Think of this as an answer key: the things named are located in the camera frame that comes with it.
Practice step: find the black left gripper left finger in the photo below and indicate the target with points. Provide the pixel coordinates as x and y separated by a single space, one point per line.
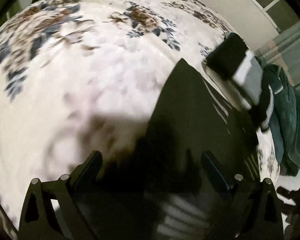
38 219

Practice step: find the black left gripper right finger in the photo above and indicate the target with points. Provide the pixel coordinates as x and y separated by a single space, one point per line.
252 209

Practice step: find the black striped sweater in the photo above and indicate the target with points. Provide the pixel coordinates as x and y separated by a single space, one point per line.
178 182

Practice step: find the folded black grey clothes stack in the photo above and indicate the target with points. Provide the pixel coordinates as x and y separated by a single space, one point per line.
233 68

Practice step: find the dark green jacket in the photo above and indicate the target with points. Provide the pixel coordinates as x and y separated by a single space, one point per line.
284 120

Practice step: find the floral white bed blanket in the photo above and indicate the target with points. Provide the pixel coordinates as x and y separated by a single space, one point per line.
75 74

